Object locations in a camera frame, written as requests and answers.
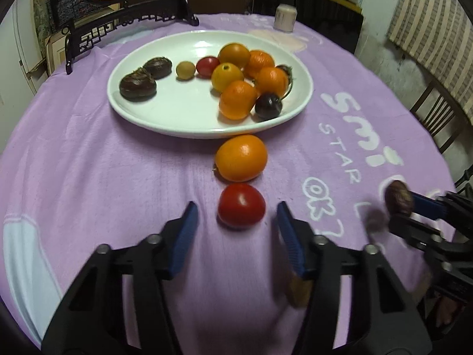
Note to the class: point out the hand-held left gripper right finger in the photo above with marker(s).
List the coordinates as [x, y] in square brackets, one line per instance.
[290, 236]

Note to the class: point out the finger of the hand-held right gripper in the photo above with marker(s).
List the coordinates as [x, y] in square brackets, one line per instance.
[430, 205]
[406, 227]

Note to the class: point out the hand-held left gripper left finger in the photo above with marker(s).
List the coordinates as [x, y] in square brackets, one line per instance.
[183, 236]

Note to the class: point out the dark purple passion fruit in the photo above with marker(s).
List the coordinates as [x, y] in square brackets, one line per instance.
[286, 70]
[138, 87]
[399, 198]
[157, 67]

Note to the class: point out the red tomato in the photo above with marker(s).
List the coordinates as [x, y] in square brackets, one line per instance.
[241, 205]
[207, 66]

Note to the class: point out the orange mandarin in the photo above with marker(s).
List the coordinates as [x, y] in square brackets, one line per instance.
[259, 63]
[272, 80]
[241, 158]
[238, 100]

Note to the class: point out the white round plate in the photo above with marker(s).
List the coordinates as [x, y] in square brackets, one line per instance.
[177, 111]

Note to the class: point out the small dark purple plum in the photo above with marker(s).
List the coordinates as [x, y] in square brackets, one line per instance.
[268, 106]

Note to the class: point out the smooth yellow-orange citrus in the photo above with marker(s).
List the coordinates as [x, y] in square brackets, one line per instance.
[227, 77]
[233, 54]

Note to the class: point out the brown slatted wooden chair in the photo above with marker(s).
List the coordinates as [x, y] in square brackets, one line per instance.
[438, 118]

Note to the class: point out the purple printed tablecloth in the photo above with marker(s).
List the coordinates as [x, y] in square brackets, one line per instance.
[111, 173]

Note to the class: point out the beige checked cloth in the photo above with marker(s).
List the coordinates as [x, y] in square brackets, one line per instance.
[436, 26]

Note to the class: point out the pale beverage can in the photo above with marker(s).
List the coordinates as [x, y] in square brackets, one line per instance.
[285, 16]

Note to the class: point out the black panel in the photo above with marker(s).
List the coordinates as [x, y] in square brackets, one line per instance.
[325, 11]

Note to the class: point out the wooden framed picture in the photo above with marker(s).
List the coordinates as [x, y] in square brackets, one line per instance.
[55, 51]

